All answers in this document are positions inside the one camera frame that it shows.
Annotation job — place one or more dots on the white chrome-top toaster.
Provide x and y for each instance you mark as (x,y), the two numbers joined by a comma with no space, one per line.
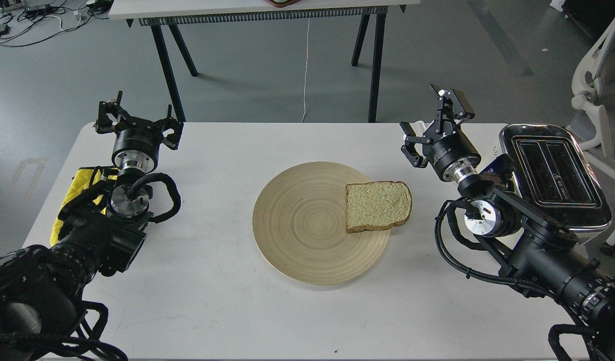
(551,173)

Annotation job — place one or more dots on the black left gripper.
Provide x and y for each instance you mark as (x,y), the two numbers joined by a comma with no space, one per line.
(137,142)

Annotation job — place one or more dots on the slice of bread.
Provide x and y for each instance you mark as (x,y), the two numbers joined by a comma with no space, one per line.
(377,206)

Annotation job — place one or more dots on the white background table black legs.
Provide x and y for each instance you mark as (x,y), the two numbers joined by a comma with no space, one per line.
(172,14)

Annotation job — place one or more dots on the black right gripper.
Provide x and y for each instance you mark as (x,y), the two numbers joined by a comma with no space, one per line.
(442,143)

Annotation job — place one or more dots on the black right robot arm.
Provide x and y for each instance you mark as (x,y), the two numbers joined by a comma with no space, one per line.
(511,224)

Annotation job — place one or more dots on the white office chair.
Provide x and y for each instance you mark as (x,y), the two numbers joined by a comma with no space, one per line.
(593,88)

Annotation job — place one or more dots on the round wooden plate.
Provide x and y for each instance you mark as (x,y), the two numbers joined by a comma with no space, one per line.
(299,225)

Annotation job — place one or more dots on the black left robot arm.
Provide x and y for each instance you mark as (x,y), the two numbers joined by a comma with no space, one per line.
(42,309)

